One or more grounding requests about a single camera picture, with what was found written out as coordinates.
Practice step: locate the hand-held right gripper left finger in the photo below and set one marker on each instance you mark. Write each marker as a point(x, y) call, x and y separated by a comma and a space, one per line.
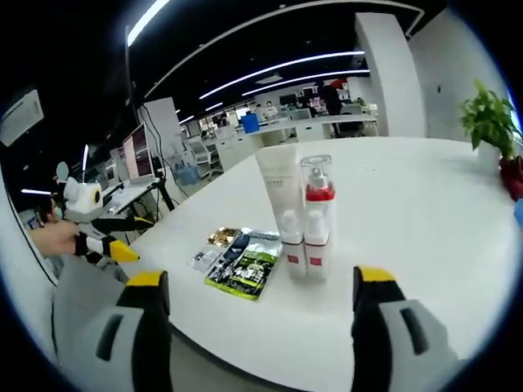
point(155, 335)

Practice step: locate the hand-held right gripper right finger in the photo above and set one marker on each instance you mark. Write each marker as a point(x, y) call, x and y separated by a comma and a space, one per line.
point(372, 326)

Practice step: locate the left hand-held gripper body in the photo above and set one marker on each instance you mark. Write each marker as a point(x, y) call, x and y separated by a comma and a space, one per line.
point(81, 200)

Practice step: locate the gold foil skincare packet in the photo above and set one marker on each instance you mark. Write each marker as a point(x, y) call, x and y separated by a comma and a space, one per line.
point(222, 237)

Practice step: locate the large black green skincare packet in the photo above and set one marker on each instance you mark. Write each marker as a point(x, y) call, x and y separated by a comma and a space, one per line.
point(245, 269)

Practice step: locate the red collar skincare spray bottle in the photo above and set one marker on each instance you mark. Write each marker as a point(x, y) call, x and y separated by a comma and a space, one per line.
point(320, 192)

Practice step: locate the white skincare tube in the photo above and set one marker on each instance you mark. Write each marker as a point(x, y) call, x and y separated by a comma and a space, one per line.
point(280, 183)

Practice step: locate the person's left hand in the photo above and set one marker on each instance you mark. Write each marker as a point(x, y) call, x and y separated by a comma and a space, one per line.
point(63, 241)

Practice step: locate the white monitor desk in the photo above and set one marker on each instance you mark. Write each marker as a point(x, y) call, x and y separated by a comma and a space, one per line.
point(122, 200)

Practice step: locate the black tripod stand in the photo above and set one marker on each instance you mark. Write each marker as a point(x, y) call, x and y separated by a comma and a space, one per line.
point(166, 196)

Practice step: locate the blue water jugs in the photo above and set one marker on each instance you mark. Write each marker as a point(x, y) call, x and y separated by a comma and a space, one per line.
point(186, 175)

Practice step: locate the ceiling air vent panel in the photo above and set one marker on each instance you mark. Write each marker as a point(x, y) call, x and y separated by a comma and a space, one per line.
point(22, 118)

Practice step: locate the blue bin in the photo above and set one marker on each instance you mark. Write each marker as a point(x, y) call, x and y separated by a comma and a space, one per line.
point(250, 123)

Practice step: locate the blue plastic bag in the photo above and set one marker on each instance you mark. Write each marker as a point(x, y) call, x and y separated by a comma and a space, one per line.
point(519, 212)

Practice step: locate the wide ceiling light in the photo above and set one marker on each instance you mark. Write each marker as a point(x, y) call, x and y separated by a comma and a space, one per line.
point(147, 22)

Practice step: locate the white lab counter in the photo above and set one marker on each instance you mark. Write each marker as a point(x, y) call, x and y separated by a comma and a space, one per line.
point(310, 128)

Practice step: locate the ceiling light strip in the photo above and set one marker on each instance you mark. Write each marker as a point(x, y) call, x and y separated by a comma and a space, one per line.
point(286, 64)
point(327, 74)

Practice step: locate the green potted plant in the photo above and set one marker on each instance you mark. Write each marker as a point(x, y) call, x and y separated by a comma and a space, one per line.
point(488, 118)

